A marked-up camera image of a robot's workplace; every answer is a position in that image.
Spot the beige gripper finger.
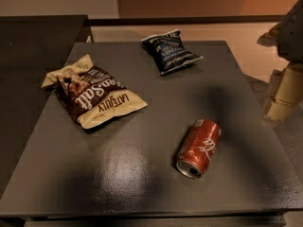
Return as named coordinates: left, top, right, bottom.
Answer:
left=261, top=62, right=303, bottom=127
left=257, top=23, right=281, bottom=46

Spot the red coke can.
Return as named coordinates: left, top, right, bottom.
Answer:
left=176, top=119, right=222, bottom=179

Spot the dark blue vinegar chip bag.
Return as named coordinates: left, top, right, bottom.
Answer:
left=141, top=29, right=204, bottom=76

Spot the beige sea salt chip bag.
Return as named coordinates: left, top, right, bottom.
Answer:
left=42, top=54, right=147, bottom=130

